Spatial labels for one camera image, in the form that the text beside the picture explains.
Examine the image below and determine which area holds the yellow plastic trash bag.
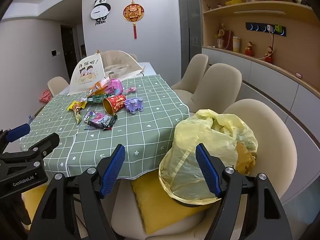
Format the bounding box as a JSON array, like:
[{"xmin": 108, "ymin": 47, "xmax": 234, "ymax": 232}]
[{"xmin": 159, "ymin": 109, "xmax": 258, "ymax": 204}]

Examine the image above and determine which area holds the white printed canvas bag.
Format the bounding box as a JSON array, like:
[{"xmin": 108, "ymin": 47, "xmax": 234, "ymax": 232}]
[{"xmin": 69, "ymin": 51, "xmax": 146, "ymax": 95}]

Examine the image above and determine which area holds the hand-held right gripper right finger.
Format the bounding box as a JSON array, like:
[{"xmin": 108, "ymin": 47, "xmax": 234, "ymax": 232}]
[{"xmin": 196, "ymin": 144, "xmax": 293, "ymax": 240}]

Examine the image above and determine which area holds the red knot wall ornament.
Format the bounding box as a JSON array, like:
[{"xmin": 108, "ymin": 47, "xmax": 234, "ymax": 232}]
[{"xmin": 123, "ymin": 0, "xmax": 145, "ymax": 40}]

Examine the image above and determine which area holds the orange snack wrapper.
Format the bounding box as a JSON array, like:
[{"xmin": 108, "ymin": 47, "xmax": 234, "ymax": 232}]
[{"xmin": 87, "ymin": 83, "xmax": 101, "ymax": 97}]

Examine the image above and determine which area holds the cone shaped snack wrapper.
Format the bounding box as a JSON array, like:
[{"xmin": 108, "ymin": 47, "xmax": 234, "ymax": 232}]
[{"xmin": 74, "ymin": 106, "xmax": 83, "ymax": 124}]

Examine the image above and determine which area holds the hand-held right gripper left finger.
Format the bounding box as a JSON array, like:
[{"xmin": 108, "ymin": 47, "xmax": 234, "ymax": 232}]
[{"xmin": 27, "ymin": 144, "xmax": 126, "ymax": 240}]

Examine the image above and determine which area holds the purple toy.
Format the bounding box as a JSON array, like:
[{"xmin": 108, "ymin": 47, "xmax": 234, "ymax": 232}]
[{"xmin": 124, "ymin": 97, "xmax": 145, "ymax": 114}]

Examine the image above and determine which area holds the panda wall clock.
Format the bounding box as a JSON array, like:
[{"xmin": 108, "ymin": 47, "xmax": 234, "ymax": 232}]
[{"xmin": 90, "ymin": 0, "xmax": 112, "ymax": 26}]

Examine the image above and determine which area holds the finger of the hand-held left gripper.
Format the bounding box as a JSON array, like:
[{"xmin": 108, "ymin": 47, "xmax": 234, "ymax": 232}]
[
  {"xmin": 0, "ymin": 132, "xmax": 60, "ymax": 174},
  {"xmin": 0, "ymin": 123, "xmax": 31, "ymax": 153}
]

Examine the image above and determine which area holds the pink toy case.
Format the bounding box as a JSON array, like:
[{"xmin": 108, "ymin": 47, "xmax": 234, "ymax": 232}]
[{"xmin": 107, "ymin": 79, "xmax": 124, "ymax": 94}]

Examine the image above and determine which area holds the white sideboard cabinet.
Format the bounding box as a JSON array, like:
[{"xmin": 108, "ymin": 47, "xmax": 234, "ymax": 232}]
[{"xmin": 201, "ymin": 46, "xmax": 320, "ymax": 205}]

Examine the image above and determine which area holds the flower vase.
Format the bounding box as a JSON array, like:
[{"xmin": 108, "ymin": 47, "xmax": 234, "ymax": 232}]
[{"xmin": 214, "ymin": 24, "xmax": 225, "ymax": 48}]

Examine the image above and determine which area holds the black trash bin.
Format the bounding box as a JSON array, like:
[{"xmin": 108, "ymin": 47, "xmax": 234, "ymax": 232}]
[{"xmin": 172, "ymin": 196, "xmax": 208, "ymax": 208}]

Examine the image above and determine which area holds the black snack wrapper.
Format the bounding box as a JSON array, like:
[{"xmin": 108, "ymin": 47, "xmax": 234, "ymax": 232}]
[{"xmin": 87, "ymin": 114, "xmax": 118, "ymax": 131}]

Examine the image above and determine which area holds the yellow red snack wrapper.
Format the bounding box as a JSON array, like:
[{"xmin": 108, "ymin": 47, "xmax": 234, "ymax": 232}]
[{"xmin": 67, "ymin": 100, "xmax": 87, "ymax": 111}]

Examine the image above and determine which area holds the wooden wall shelf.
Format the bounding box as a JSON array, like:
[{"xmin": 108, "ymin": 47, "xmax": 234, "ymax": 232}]
[{"xmin": 199, "ymin": 0, "xmax": 320, "ymax": 80}]

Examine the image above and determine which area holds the green checked tablecloth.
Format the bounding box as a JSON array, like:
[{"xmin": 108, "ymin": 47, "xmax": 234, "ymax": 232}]
[{"xmin": 19, "ymin": 74, "xmax": 190, "ymax": 180}]

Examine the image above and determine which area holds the grey tall cabinet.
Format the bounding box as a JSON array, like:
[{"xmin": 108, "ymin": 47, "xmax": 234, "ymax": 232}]
[{"xmin": 178, "ymin": 0, "xmax": 202, "ymax": 80}]

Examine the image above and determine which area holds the red cloth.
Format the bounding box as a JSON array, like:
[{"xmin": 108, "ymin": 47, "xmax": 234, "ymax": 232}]
[{"xmin": 39, "ymin": 89, "xmax": 53, "ymax": 103}]

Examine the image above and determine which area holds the red paper cup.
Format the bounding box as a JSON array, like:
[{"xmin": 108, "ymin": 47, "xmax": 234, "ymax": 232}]
[{"xmin": 103, "ymin": 94, "xmax": 127, "ymax": 116}]

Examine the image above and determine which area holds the beige dining chair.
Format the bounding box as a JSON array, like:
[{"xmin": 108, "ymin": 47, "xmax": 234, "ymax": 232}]
[
  {"xmin": 47, "ymin": 76, "xmax": 70, "ymax": 97},
  {"xmin": 222, "ymin": 99, "xmax": 298, "ymax": 206},
  {"xmin": 179, "ymin": 63, "xmax": 242, "ymax": 113},
  {"xmin": 111, "ymin": 172, "xmax": 227, "ymax": 240},
  {"xmin": 171, "ymin": 54, "xmax": 209, "ymax": 91}
]

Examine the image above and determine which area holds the pink white snack wrapper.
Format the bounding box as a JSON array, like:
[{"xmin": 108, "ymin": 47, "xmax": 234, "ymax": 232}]
[{"xmin": 83, "ymin": 110, "xmax": 111, "ymax": 124}]

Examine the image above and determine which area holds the black power socket rail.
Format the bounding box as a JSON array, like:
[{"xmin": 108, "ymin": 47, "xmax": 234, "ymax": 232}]
[{"xmin": 246, "ymin": 22, "xmax": 286, "ymax": 36}]

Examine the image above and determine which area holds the yellow seat cushion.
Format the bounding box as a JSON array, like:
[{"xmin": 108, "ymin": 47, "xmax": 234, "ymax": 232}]
[
  {"xmin": 23, "ymin": 186, "xmax": 49, "ymax": 222},
  {"xmin": 131, "ymin": 171, "xmax": 208, "ymax": 235}
]

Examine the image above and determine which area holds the green snack wrapper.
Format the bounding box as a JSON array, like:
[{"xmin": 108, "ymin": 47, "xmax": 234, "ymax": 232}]
[{"xmin": 87, "ymin": 94, "xmax": 115, "ymax": 104}]

